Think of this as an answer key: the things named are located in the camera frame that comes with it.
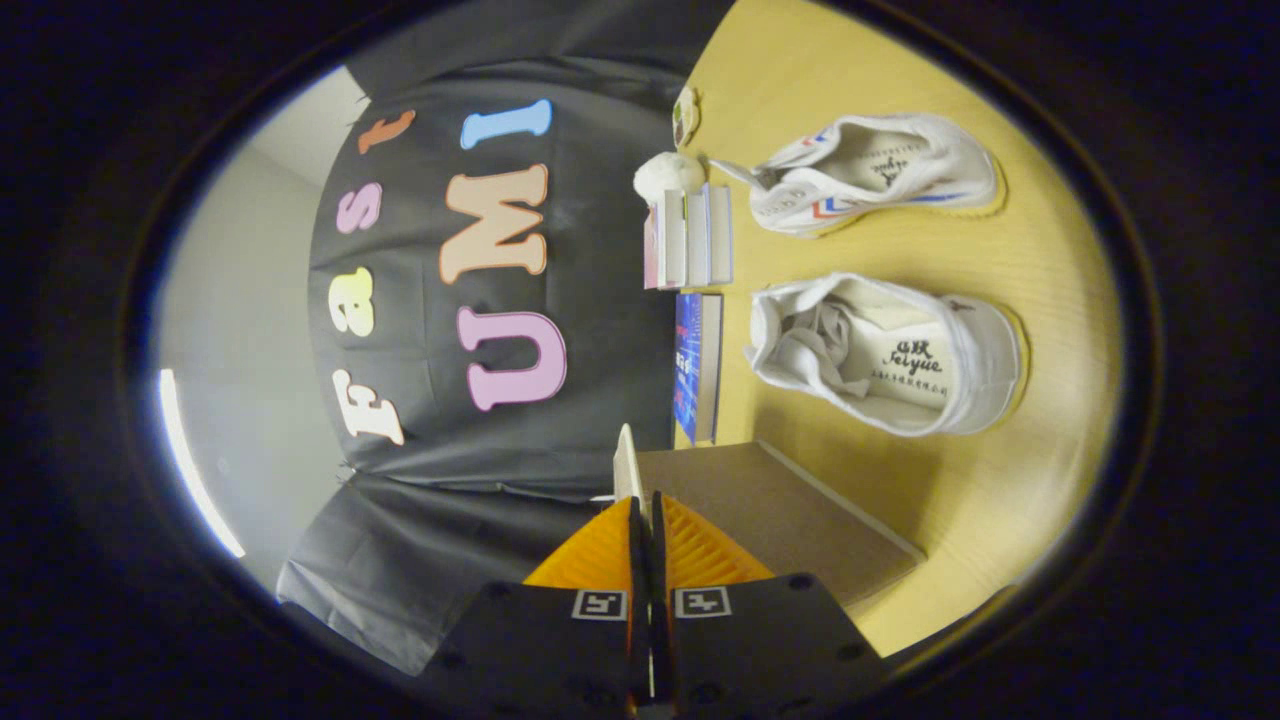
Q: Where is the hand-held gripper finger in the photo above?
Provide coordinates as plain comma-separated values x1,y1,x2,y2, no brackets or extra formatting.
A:
650,490,886,716
415,495,649,716

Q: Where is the brown lidded fabric storage box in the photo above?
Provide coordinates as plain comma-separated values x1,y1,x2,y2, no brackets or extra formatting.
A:
612,423,926,611

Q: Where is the white canvas shoe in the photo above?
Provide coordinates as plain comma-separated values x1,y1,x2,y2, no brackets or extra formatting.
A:
745,272,1026,438
710,112,1004,239

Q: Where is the blue cover book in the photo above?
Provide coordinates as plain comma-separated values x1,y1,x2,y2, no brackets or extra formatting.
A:
673,292,724,446

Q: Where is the black backdrop cloth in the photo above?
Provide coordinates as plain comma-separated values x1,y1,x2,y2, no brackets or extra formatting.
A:
277,0,736,676

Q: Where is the white book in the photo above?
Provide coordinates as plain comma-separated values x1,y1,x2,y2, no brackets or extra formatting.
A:
685,185,713,288
659,188,689,290

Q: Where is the pale blue book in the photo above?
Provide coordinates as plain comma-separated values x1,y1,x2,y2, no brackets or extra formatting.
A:
708,184,735,286

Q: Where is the white fluffy ball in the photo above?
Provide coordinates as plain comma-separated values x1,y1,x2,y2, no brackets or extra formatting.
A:
634,151,708,208

